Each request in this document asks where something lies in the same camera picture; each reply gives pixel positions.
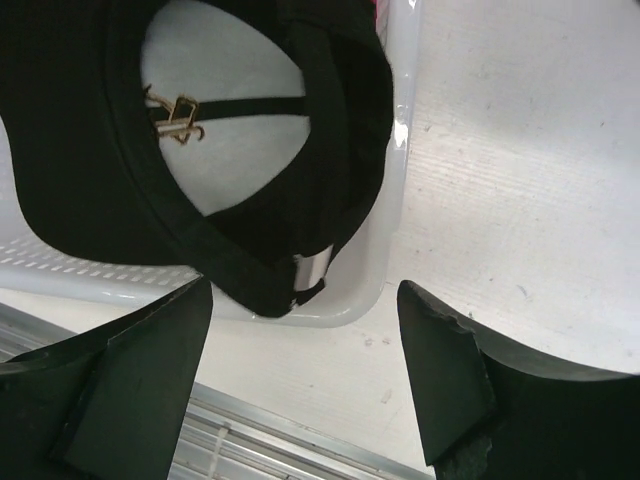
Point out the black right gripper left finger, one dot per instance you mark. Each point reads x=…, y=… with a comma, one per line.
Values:
x=108, y=403

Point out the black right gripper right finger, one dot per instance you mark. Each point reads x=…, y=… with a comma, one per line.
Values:
x=490, y=407

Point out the black baseball cap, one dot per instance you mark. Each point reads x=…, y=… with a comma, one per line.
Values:
x=244, y=139

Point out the white plastic basket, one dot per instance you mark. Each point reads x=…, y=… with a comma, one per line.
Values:
x=355, y=279

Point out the pink baseball cap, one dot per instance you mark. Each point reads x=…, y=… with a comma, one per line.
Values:
x=381, y=14

